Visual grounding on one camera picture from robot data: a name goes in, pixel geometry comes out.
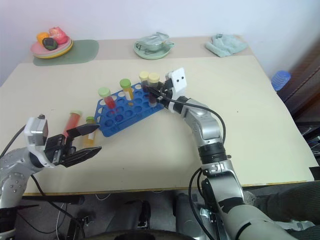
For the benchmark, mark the yellow-capped dark red test tube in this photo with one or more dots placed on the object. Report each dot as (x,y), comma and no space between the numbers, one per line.
(153,78)
(144,77)

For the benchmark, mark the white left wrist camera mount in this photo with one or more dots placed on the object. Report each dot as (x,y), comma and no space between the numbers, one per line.
(35,130)

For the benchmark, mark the dark brown cabinet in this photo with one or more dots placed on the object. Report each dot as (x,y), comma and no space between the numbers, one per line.
(305,90)

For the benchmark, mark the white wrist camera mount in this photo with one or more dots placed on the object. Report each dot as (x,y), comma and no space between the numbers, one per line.
(178,81)
(35,130)

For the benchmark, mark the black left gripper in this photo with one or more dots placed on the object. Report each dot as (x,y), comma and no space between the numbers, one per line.
(56,147)

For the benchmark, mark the pale green plate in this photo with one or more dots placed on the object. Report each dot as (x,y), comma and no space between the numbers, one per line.
(152,53)

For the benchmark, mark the blue test tube rack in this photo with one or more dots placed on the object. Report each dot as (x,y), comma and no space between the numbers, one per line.
(130,112)

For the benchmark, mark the green-capped yellow test tube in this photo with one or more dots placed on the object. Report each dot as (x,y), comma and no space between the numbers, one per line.
(127,87)

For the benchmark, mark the orange toy fruit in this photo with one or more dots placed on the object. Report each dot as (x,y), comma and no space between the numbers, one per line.
(42,37)

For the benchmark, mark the green placemat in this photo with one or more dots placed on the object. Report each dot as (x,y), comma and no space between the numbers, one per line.
(82,51)

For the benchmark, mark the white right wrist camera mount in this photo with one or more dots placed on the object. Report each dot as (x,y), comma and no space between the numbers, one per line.
(178,81)

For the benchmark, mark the green-capped orange test tube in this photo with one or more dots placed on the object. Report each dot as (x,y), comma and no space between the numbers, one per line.
(90,140)

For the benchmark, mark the dark grey fabric seat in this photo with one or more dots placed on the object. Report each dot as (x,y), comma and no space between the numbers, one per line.
(287,200)

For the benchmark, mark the green-capped red test tube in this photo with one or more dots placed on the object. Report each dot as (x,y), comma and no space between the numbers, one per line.
(72,122)
(107,98)

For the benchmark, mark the pink toy peach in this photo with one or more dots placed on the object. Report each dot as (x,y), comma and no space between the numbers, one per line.
(58,35)

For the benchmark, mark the crumpled silver bag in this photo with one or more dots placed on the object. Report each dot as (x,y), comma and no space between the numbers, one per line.
(153,41)

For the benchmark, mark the dark toy avocado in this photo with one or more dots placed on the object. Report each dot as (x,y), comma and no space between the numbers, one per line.
(49,43)

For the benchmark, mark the stack of blue cups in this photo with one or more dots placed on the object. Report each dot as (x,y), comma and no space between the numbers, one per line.
(280,80)

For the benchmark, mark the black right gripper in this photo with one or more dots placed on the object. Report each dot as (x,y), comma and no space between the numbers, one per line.
(166,90)

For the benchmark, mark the stack of coloured plates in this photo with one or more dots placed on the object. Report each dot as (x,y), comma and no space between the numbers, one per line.
(53,51)

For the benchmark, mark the black bar under table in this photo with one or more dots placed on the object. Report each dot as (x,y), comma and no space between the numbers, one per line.
(52,199)

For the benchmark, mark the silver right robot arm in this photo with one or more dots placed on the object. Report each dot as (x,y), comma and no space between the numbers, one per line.
(215,140)

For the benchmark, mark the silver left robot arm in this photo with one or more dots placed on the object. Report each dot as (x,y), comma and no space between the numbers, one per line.
(15,172)

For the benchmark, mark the teal cloth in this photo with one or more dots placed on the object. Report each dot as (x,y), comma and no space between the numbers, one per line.
(225,45)

